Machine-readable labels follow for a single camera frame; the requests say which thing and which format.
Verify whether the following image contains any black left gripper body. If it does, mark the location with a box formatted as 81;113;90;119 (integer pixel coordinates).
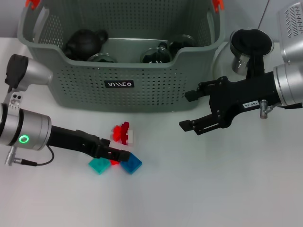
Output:
48;125;111;158

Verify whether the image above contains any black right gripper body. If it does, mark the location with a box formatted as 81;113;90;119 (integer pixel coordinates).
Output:
210;72;281;128

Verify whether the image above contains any blue toy block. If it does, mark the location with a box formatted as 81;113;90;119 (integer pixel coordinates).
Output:
120;152;143;175

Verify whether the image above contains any teal toy block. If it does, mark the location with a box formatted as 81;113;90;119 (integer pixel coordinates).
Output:
89;157;111;175

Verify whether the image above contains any dark red toy block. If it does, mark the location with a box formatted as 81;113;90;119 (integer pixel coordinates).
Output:
120;122;130;145

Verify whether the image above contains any grey perforated storage basket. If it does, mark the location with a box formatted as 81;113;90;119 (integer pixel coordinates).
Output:
18;0;225;114

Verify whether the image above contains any glass carafe with black lid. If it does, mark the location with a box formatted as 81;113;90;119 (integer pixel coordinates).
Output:
212;27;275;79

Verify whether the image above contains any black teapot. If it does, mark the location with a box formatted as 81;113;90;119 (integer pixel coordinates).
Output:
64;28;109;60

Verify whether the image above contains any left arm grey cable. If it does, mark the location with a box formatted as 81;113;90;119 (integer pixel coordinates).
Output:
4;145;55;167

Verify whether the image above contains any thin dark background cable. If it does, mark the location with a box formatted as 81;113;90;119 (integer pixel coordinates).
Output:
259;0;270;28

